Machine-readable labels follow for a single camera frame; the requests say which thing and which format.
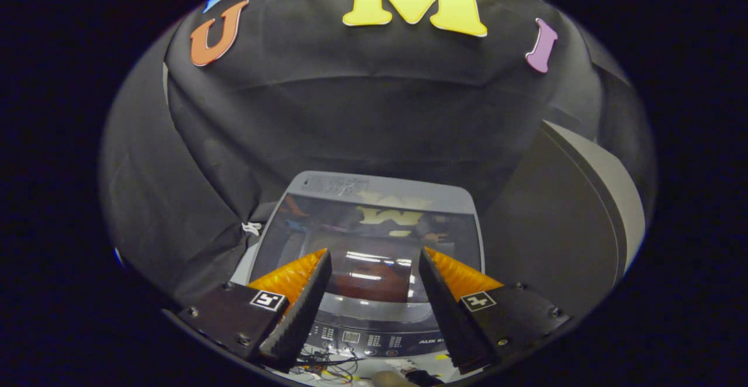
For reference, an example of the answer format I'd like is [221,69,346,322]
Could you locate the dark glass washing machine lid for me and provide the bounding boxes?
[248,171,486,324]

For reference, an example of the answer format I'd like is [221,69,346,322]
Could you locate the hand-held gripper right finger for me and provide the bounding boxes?
[418,247,572,375]

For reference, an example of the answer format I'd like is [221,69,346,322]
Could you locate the grey top-load washing machine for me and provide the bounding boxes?
[231,171,487,361]

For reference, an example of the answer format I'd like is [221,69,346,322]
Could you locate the beige cabinet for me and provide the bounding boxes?
[479,119,647,319]

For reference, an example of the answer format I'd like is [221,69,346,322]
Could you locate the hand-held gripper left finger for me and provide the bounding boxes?
[177,248,333,374]

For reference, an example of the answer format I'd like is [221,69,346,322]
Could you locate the thin black floor cable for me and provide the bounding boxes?
[294,345,364,381]

